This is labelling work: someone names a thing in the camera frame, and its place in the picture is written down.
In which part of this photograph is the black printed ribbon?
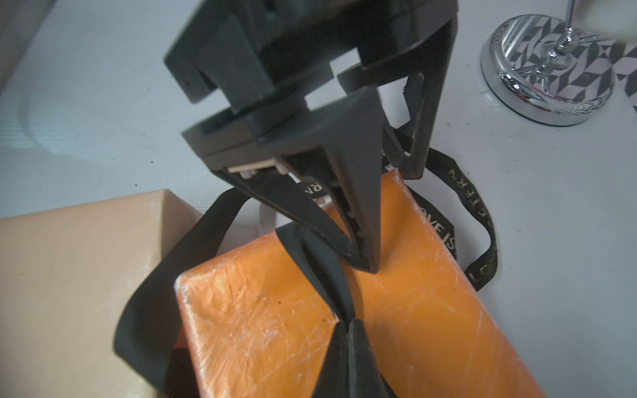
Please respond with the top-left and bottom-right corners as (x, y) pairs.
(113, 149), (499, 397)

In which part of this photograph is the orange gift box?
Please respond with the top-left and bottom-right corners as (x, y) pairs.
(175, 172), (543, 397)

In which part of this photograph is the peach gift box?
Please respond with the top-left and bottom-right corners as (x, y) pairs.
(0, 188), (250, 398)

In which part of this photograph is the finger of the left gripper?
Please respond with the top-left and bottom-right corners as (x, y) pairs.
(182, 86), (385, 273)
(338, 17), (458, 179)

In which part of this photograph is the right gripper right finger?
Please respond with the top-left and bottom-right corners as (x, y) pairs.
(348, 318), (391, 398)

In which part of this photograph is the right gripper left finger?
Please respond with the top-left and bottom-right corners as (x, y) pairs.
(311, 323), (349, 398)

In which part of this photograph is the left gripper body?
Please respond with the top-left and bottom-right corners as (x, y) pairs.
(164, 1), (458, 114)

